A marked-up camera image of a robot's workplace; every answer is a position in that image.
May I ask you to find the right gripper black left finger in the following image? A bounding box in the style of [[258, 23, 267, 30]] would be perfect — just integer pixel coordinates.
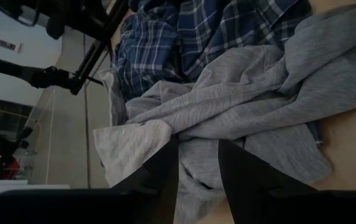
[[111, 136, 180, 224]]

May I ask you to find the blue plaid shirt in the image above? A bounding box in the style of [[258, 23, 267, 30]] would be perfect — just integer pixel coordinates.
[[115, 0, 324, 147]]

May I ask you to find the white shelf board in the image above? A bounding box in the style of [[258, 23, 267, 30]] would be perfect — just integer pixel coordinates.
[[0, 179, 70, 196]]

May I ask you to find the black frame post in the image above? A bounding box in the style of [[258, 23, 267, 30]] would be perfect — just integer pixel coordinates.
[[69, 0, 129, 96]]

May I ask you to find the small wall label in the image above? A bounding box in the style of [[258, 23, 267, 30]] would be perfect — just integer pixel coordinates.
[[0, 33, 22, 53]]

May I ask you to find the black frame bar with clamp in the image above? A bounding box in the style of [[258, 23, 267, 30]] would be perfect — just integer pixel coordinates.
[[0, 52, 104, 91]]

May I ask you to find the grey knit sweatshirt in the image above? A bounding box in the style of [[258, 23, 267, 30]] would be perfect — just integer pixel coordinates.
[[124, 1, 356, 224]]

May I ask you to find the pale off-white garment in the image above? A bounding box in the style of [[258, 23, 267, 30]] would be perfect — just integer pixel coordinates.
[[93, 68, 173, 188]]

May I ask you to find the thin dark cable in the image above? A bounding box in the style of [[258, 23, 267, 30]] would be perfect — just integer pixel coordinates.
[[82, 33, 92, 189]]

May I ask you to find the red object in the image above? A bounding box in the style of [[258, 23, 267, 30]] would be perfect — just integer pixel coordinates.
[[0, 149, 22, 181]]

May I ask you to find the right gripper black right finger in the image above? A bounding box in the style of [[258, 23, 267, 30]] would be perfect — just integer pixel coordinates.
[[217, 138, 319, 224]]

